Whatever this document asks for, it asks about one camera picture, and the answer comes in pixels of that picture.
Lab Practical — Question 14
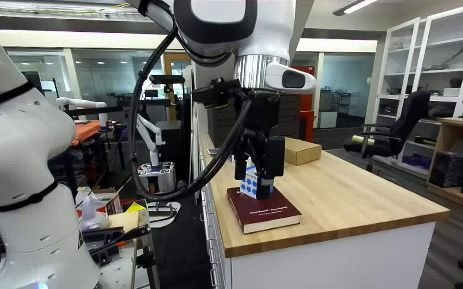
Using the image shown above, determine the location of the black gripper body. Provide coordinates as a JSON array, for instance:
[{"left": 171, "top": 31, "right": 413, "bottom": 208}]
[{"left": 240, "top": 87, "right": 288, "bottom": 164}]

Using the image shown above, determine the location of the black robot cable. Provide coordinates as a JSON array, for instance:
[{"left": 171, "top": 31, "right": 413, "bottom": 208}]
[{"left": 129, "top": 26, "right": 256, "bottom": 204}]

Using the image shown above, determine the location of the black wrist mount bracket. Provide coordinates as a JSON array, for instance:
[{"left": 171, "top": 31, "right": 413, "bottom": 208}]
[{"left": 190, "top": 78, "right": 245, "bottom": 111}]

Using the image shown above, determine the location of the white table cabinet with drawers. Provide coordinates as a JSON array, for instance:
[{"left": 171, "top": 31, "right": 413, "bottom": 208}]
[{"left": 198, "top": 127, "right": 438, "bottom": 289}]

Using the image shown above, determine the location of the tan foam block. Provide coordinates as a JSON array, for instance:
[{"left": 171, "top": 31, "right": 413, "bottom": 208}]
[{"left": 108, "top": 211, "right": 151, "bottom": 235}]

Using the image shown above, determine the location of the dark red hardcover book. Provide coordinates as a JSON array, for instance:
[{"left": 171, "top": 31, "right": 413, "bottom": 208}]
[{"left": 225, "top": 185, "right": 304, "bottom": 237}]

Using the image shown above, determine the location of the black hand tools pile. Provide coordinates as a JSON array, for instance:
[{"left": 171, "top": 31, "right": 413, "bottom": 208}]
[{"left": 81, "top": 224, "right": 153, "bottom": 265}]

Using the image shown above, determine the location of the ceiling light strip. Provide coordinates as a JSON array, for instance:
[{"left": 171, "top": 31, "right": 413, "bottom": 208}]
[{"left": 333, "top": 0, "right": 380, "bottom": 17}]

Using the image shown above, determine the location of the white open shelving unit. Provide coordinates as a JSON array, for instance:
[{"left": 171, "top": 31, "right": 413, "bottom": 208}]
[{"left": 375, "top": 0, "right": 463, "bottom": 176}]

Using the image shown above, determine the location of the yellow sticky note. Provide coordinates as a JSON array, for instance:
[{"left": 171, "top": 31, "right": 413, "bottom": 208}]
[{"left": 124, "top": 201, "right": 148, "bottom": 216}]

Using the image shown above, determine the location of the black mesh office chair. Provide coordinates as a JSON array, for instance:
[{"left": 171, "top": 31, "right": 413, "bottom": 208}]
[{"left": 359, "top": 89, "right": 434, "bottom": 163}]

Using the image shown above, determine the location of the brown cardboard box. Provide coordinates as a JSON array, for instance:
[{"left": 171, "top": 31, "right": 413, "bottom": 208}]
[{"left": 283, "top": 137, "right": 323, "bottom": 168}]

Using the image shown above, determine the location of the white plastic spray bottle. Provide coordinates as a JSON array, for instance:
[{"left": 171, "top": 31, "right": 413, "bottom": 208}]
[{"left": 74, "top": 187, "right": 111, "bottom": 232}]

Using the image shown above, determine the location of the red metal cabinet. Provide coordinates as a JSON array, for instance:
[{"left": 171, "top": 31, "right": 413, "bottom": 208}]
[{"left": 294, "top": 65, "right": 317, "bottom": 143}]

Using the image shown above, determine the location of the blue box with white print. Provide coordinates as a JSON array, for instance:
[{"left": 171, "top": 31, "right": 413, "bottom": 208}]
[{"left": 240, "top": 156, "right": 275, "bottom": 201}]

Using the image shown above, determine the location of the black storage box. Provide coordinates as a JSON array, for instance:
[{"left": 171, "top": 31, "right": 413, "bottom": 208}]
[{"left": 429, "top": 151, "right": 463, "bottom": 190}]

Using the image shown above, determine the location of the wooden shelf unit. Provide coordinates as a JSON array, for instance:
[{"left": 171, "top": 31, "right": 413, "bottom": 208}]
[{"left": 426, "top": 116, "right": 463, "bottom": 212}]

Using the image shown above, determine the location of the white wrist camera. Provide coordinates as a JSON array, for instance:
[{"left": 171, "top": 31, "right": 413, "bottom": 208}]
[{"left": 264, "top": 63, "right": 317, "bottom": 94}]

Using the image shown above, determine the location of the black monitor bar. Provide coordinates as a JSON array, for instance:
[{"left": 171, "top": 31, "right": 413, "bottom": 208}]
[{"left": 148, "top": 74, "right": 187, "bottom": 86}]

